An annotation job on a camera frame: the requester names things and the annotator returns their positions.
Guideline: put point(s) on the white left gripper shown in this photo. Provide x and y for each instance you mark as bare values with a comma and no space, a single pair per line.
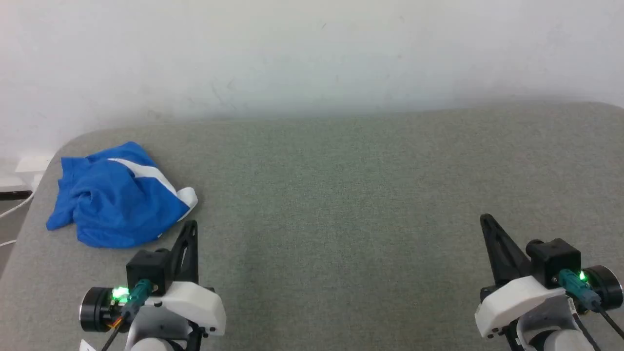
192,304

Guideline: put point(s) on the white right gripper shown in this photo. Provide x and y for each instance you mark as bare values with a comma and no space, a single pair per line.
516,302

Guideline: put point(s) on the blue and white shorts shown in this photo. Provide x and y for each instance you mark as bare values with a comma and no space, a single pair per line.
112,204

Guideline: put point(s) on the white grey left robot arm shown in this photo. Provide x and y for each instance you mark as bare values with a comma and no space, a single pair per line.
156,331

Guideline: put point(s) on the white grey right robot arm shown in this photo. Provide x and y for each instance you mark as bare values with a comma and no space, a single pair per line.
551,329

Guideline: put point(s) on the grey fabric sofa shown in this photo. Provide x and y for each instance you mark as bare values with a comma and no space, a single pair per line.
341,195

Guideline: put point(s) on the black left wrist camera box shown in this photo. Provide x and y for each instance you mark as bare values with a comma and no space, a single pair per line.
148,268

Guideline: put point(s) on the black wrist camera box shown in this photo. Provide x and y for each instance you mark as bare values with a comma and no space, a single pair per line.
148,268
555,261

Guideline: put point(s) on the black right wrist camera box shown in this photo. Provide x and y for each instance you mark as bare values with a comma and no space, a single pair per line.
555,261

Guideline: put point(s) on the white wall socket box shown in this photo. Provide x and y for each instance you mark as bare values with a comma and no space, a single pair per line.
31,168

